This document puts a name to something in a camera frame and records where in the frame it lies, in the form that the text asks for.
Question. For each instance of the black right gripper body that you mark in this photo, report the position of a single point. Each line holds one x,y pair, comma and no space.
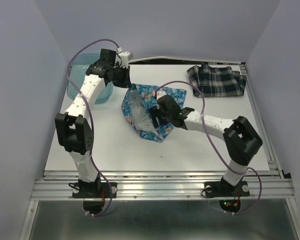
163,118

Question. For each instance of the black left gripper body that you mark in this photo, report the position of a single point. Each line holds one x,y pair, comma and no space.
120,76

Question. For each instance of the blue floral skirt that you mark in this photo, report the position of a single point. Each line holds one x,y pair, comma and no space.
135,108

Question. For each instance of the navy plaid pleated skirt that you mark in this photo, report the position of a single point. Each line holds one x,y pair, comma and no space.
214,82

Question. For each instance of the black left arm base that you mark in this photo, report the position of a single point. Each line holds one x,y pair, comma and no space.
93,190

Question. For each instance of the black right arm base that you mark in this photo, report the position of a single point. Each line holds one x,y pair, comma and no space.
221,188

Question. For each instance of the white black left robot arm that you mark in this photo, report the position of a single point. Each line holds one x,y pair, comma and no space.
74,132

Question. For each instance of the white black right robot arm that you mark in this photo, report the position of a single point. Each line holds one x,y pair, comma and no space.
241,139

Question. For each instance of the clear blue plastic bin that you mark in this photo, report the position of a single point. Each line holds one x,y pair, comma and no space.
78,71

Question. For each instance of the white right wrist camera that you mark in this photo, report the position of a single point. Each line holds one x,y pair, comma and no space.
159,94

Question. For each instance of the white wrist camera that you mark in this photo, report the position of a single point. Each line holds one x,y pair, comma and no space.
159,94
123,58

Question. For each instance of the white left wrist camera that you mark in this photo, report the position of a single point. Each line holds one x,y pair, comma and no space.
123,58

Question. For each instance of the aluminium table frame rail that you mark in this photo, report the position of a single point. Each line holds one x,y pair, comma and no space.
159,197

